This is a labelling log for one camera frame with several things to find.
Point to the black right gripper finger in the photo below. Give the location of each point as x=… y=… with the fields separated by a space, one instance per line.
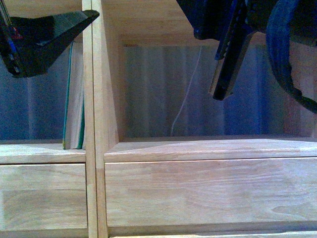
x=234 y=41

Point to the grey curtain behind shelf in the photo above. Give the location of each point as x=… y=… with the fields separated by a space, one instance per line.
x=166 y=94

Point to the wooden bookshelf cabinet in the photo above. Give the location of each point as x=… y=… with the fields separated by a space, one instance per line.
x=143 y=23

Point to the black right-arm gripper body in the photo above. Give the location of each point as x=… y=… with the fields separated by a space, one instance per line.
x=282 y=22

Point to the teal hardcover book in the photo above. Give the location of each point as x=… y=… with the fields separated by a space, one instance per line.
x=74 y=116

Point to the upper left wooden drawer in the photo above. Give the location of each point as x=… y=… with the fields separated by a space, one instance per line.
x=42 y=197

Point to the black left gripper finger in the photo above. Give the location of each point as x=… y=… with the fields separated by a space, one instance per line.
x=30 y=46

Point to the upper right wooden drawer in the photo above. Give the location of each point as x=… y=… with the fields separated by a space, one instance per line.
x=211 y=192

